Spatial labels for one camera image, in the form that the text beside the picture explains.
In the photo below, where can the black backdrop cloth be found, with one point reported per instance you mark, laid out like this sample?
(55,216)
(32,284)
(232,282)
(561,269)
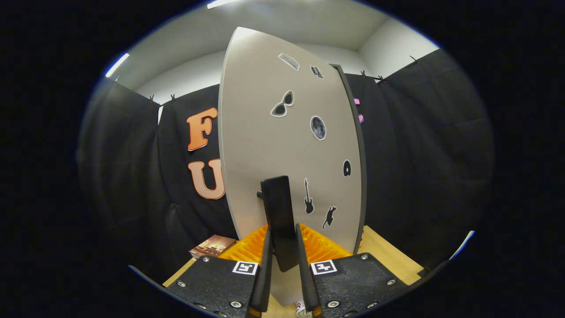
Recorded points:
(419,176)

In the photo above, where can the row of black cloth clips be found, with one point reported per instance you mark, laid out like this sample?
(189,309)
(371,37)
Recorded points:
(151,99)

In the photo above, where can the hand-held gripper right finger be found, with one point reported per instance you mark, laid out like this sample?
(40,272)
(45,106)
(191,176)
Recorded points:
(304,274)

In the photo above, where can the white device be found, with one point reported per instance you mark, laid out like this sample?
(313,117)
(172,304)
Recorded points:
(463,244)

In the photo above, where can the narrow ceiling light strip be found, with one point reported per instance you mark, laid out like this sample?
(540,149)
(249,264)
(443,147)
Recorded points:
(117,65)

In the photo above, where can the beige shoe cabinet door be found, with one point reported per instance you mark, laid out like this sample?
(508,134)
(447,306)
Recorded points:
(256,132)

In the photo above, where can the white shoe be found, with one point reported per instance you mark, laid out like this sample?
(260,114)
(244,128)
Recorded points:
(302,308)

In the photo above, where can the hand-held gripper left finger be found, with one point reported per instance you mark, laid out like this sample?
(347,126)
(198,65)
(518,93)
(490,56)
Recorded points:
(265,282)

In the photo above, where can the large ceiling light panel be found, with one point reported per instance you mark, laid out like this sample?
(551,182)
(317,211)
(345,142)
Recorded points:
(220,3)

